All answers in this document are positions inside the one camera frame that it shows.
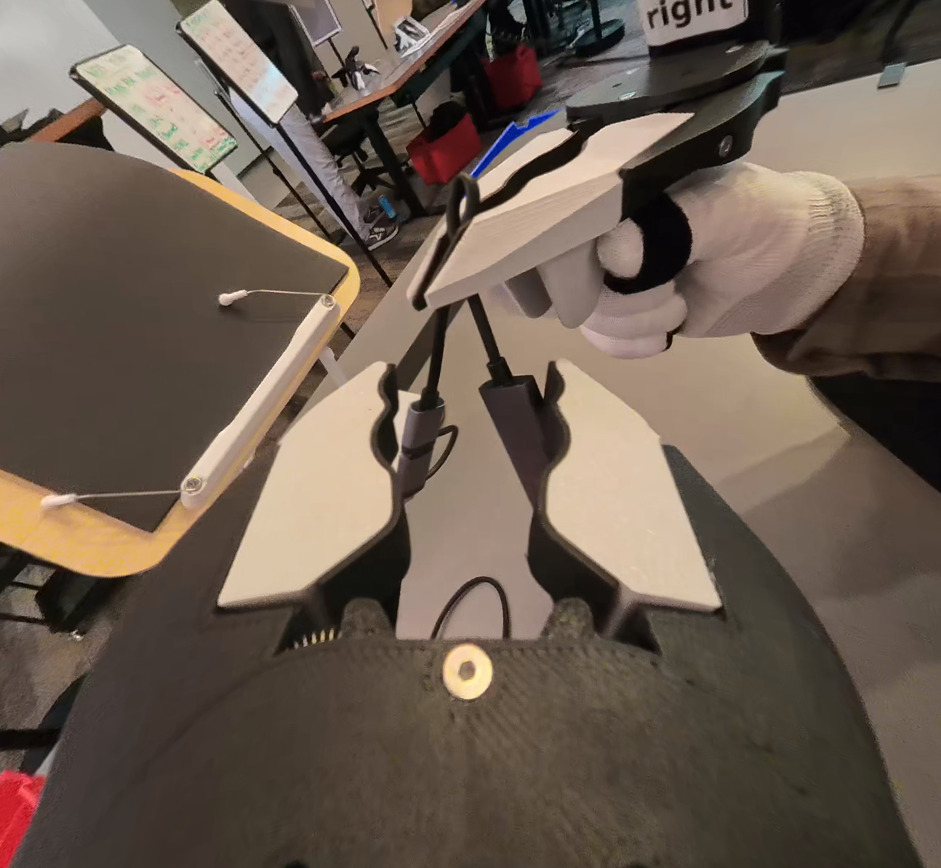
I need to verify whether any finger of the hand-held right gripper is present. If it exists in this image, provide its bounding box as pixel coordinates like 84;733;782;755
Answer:
480;130;585;200
406;113;697;311

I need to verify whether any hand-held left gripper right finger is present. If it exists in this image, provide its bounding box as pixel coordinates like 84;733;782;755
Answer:
526;358;725;639

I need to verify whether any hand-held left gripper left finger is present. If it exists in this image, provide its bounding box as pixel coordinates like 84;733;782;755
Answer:
217;361;410;623

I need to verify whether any black hub cable with plug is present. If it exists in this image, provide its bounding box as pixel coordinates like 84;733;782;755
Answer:
397;173;519;503

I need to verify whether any grey usb hub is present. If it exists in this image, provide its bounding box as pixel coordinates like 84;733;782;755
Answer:
479;373;551;509

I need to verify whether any red plastic bin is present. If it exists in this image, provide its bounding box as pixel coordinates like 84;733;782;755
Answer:
0;771;47;850

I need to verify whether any person's right forearm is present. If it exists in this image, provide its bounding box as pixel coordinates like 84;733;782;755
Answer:
753;177;941;384

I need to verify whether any person's right hand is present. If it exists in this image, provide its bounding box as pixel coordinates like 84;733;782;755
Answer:
581;163;866;360

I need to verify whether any blue plastic bin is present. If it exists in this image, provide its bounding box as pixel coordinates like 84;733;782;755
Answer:
470;111;567;178

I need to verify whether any red container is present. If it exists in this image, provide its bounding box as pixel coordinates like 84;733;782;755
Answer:
406;111;482;186
481;45;544;112

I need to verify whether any long wooden desk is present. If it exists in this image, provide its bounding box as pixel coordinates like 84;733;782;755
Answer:
323;0;567;123

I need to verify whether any silver framed floor sign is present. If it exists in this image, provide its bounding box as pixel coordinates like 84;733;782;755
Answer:
290;0;343;46

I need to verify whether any wooden board with black panel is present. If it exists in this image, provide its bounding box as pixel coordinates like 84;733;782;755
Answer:
0;141;361;579

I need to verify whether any standing whiteboard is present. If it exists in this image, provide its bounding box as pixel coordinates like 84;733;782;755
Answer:
176;0;298;127
71;44;240;174

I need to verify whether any white bracket bar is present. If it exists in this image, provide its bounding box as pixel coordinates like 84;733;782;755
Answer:
180;295;341;510

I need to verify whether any thin wire with white clip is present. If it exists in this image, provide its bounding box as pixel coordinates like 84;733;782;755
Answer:
218;288;329;308
40;488;188;512

